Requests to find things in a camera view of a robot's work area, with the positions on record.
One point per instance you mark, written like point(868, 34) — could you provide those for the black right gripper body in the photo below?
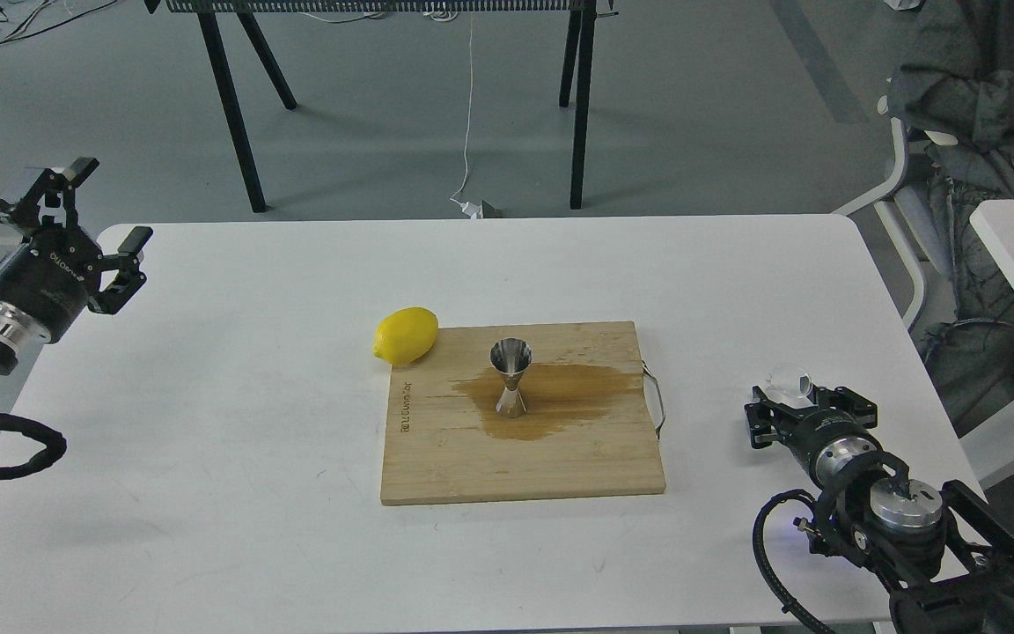
point(825, 440)

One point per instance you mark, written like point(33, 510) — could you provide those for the metal board handle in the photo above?
point(659, 413)

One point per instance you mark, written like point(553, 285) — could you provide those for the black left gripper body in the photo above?
point(51, 276)

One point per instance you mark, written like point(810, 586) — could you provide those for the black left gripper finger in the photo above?
point(113, 279)
point(48, 199)

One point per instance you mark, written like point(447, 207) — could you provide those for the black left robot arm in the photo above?
point(16, 329)

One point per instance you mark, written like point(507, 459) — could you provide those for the steel double jigger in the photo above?
point(511, 358)

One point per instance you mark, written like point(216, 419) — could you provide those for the black metal frame table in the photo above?
point(372, 76)

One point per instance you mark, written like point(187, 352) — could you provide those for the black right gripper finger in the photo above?
point(864, 411)
point(765, 419)

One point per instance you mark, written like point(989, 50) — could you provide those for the white office chair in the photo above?
point(902, 208)

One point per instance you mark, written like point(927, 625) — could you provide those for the wooden cutting board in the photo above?
point(587, 430)

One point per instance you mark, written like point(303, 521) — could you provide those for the yellow lemon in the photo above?
point(404, 336)

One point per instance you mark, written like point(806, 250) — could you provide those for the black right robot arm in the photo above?
point(945, 561)

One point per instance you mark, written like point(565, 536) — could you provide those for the person in grey clothes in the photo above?
point(956, 76)

